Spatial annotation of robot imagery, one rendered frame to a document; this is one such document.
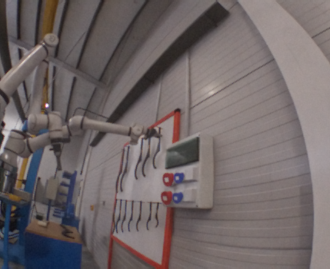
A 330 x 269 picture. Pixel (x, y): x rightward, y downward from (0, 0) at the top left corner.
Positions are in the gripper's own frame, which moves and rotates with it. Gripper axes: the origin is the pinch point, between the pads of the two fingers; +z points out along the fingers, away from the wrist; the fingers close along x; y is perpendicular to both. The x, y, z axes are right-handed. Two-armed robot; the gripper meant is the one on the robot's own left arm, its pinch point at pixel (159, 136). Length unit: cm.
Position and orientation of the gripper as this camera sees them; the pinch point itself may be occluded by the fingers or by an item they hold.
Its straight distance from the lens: 178.2
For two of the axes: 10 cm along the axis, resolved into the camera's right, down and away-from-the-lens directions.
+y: 0.1, -8.5, 5.2
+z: 8.2, 3.1, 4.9
